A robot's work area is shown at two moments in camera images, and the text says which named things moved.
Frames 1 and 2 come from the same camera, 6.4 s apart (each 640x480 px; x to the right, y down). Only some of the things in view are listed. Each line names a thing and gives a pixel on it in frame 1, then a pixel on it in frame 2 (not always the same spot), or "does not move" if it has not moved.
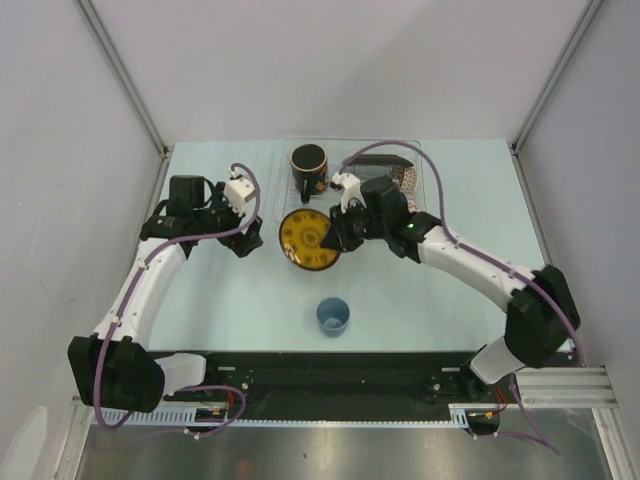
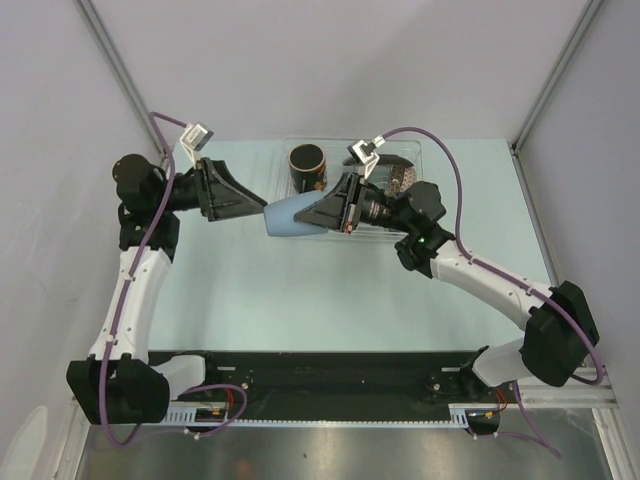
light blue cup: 333,316 to 280,215
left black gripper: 242,244 to 213,181
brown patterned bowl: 405,177 does not move
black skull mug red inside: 309,168 does not move
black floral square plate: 379,159 does not move
